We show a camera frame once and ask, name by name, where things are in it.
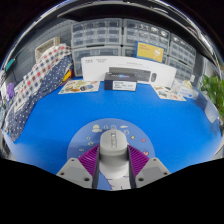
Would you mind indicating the long white keyboard box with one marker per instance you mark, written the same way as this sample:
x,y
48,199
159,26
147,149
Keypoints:
x,y
96,66

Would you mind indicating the purple object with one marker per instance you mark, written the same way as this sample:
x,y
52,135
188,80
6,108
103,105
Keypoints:
x,y
10,90

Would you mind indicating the small black box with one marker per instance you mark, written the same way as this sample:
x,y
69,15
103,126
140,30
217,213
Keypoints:
x,y
120,81

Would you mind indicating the grey computer mouse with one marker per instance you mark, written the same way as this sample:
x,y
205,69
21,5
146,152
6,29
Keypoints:
x,y
114,156

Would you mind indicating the white and blue tissue box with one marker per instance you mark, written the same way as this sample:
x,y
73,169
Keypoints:
x,y
186,90

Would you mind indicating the teal object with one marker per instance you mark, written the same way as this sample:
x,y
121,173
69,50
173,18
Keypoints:
x,y
10,65

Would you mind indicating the grey shelf unit with items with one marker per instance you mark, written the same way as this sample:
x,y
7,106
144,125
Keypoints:
x,y
133,11

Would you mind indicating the clear plastic drawer cabinet stack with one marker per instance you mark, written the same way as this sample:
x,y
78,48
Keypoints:
x,y
96,31

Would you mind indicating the red blue checked cloth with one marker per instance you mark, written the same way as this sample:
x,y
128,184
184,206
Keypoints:
x,y
36,76

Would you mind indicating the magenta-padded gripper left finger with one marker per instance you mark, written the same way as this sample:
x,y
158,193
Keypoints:
x,y
73,171

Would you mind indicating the printed sticker sheet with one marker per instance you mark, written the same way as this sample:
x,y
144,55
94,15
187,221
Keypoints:
x,y
78,87
168,93

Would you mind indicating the round blue cartoon mouse pad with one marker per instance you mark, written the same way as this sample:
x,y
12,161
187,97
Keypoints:
x,y
83,136

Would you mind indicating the yellow and blue box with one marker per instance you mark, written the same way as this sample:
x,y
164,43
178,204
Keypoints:
x,y
149,51

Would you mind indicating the white framed box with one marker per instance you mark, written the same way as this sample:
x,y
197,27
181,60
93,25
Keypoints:
x,y
46,48

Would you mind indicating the navy white-dotted cloth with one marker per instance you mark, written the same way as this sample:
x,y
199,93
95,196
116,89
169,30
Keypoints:
x,y
20,116

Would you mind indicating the green plant in white pot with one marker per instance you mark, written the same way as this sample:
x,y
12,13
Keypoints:
x,y
215,91

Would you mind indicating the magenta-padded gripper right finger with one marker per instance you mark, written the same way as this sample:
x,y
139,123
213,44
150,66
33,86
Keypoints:
x,y
153,170

